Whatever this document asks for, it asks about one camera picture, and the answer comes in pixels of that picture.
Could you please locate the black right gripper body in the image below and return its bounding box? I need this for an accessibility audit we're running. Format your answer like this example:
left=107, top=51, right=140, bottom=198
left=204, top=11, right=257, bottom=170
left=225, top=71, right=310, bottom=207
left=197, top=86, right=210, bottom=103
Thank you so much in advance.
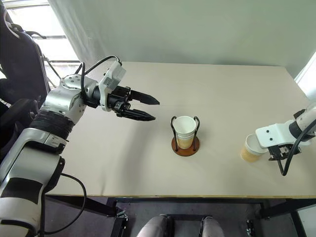
left=267, top=145, right=301, bottom=162

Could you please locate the white backdrop sheet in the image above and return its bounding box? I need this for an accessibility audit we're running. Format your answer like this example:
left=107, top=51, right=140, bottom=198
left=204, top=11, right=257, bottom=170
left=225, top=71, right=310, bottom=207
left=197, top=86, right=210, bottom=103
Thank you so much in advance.
left=48, top=0, right=316, bottom=75

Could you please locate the black office chair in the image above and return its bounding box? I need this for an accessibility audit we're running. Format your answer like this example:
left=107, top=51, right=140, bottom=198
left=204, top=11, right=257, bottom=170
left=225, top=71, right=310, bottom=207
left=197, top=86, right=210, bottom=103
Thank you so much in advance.
left=0, top=0, right=50, bottom=150

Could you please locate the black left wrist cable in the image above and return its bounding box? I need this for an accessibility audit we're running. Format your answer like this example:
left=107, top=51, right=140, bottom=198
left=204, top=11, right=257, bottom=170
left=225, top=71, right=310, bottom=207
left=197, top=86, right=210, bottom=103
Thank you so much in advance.
left=74, top=55, right=123, bottom=100

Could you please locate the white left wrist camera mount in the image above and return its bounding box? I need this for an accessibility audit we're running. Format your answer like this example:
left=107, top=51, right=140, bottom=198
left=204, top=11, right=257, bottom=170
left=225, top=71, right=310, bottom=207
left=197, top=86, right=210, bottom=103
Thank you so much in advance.
left=97, top=61, right=127, bottom=112

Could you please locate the black metal table frame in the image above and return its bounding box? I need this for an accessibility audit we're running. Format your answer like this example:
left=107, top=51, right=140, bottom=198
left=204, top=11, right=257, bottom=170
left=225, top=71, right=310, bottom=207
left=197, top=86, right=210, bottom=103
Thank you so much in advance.
left=45, top=195, right=316, bottom=237

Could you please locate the tan paper cup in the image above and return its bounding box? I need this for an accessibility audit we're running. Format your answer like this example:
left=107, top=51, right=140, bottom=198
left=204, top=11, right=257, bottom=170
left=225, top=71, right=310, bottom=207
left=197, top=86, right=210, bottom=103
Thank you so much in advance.
left=175, top=135, right=195, bottom=150
left=239, top=134, right=269, bottom=163
left=172, top=116, right=196, bottom=139

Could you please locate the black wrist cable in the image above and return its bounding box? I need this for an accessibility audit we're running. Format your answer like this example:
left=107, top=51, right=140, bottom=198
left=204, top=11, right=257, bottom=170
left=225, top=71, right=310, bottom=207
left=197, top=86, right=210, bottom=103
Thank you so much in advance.
left=74, top=55, right=123, bottom=100
left=277, top=120, right=316, bottom=177

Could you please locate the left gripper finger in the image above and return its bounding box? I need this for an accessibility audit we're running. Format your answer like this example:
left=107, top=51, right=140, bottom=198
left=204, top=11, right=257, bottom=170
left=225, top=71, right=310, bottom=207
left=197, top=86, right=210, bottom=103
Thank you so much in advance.
left=120, top=108, right=157, bottom=122
left=129, top=90, right=160, bottom=106

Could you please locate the grey rounded right thigh shell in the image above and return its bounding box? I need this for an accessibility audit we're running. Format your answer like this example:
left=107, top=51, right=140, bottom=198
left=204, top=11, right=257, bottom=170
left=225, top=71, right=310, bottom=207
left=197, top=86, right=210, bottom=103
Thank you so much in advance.
left=202, top=216, right=227, bottom=237

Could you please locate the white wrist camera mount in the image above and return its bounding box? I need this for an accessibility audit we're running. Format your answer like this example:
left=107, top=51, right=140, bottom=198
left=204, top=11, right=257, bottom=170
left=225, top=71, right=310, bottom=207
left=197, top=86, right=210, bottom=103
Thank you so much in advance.
left=97, top=61, right=127, bottom=112
left=255, top=122, right=298, bottom=149

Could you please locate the black left shoulder cable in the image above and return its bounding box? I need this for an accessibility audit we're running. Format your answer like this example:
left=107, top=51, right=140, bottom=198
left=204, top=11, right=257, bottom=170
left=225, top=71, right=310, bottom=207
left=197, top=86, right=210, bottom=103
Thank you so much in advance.
left=40, top=172, right=88, bottom=235

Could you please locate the brown wire cup holder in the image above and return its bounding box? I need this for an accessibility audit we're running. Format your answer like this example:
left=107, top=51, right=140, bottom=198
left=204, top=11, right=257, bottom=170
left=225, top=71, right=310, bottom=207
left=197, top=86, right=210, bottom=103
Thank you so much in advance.
left=170, top=115, right=201, bottom=157

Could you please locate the grey rounded thigh shell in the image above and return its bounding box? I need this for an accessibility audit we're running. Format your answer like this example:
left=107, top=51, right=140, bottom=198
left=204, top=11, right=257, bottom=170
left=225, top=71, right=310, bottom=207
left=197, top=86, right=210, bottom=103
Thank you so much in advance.
left=202, top=216, right=227, bottom=237
left=137, top=214, right=171, bottom=237

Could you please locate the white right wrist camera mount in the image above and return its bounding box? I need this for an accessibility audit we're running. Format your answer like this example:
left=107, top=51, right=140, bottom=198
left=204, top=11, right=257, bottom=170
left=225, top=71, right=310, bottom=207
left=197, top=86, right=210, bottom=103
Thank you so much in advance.
left=255, top=122, right=298, bottom=149

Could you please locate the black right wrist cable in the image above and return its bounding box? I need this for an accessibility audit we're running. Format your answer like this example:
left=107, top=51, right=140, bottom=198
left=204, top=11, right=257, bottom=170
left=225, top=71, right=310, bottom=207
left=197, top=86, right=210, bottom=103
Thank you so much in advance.
left=277, top=120, right=316, bottom=177

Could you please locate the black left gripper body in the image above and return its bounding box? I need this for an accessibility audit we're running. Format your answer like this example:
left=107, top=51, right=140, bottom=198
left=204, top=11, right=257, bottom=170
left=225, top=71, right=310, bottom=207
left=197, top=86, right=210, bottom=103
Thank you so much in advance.
left=107, top=85, right=133, bottom=118

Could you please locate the grey rounded left thigh shell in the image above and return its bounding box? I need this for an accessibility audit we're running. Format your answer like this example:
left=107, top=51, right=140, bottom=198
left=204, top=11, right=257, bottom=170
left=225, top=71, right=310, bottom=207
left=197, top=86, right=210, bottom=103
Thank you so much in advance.
left=137, top=214, right=171, bottom=237

